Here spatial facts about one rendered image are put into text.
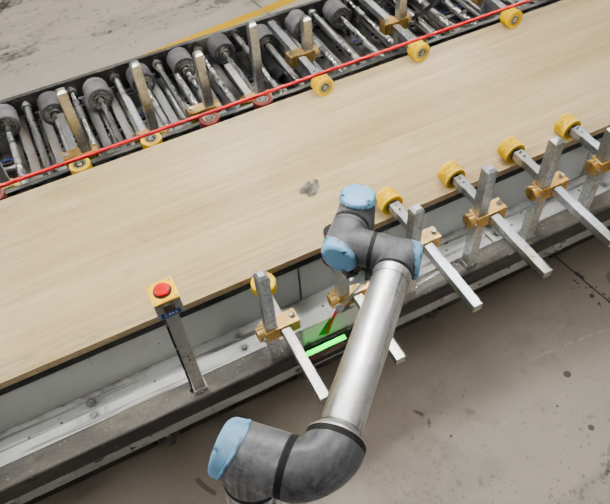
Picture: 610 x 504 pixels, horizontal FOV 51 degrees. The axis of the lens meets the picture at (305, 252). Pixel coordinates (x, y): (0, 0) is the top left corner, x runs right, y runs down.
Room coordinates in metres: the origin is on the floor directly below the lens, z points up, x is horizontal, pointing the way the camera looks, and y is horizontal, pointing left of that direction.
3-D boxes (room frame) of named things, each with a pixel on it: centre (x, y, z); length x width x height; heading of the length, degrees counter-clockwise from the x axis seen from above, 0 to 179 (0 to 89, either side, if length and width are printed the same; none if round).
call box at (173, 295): (0.97, 0.37, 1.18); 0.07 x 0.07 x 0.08; 23
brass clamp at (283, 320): (1.08, 0.11, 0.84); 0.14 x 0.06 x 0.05; 113
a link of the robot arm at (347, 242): (0.98, -0.11, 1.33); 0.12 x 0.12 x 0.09; 67
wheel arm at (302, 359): (1.02, 0.06, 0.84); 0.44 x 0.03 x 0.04; 23
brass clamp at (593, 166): (1.56, -1.05, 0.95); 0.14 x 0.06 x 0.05; 113
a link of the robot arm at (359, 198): (1.09, -0.14, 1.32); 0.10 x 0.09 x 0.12; 157
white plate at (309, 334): (1.13, -0.09, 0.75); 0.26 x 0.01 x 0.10; 113
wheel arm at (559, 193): (1.43, -0.85, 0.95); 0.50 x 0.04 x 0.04; 23
